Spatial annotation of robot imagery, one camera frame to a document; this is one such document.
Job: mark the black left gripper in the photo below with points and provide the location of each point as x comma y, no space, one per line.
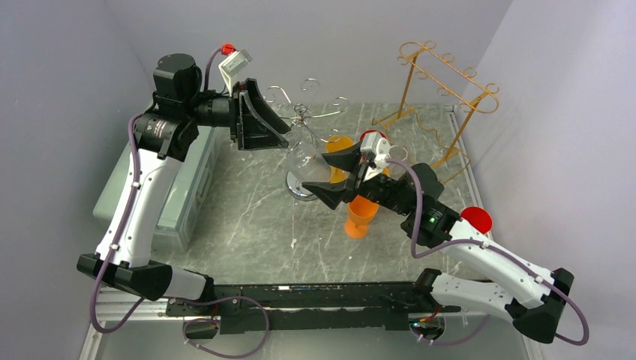
253,132

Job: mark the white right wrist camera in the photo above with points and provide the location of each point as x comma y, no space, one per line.
375,151

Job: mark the green plastic storage box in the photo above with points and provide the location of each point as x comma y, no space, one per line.
184,200

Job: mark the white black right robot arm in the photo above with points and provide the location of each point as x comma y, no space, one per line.
532,298

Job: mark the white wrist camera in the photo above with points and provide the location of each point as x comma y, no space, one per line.
235,61
375,151

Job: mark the gold wine glass rack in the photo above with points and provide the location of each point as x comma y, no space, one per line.
437,101

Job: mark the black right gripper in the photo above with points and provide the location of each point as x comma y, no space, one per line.
331,193

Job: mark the clear ribbed wine glass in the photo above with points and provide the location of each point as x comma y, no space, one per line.
303,159

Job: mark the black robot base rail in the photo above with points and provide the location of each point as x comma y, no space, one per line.
392,306

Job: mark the chrome wine glass rack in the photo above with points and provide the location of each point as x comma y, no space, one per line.
301,116

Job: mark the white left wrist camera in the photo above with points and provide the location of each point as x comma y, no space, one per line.
235,61

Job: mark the red plastic goblet back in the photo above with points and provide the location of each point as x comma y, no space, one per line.
372,131

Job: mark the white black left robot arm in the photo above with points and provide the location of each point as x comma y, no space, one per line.
159,140

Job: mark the red plastic goblet lying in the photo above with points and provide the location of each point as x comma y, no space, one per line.
479,218

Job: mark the orange plastic goblet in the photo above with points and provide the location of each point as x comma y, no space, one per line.
335,144
361,212

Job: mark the aluminium frame rail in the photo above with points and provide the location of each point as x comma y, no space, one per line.
483,297

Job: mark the clear wine glass right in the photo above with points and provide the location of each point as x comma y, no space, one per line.
399,153

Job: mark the orange plastic goblet back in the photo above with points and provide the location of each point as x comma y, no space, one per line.
335,144

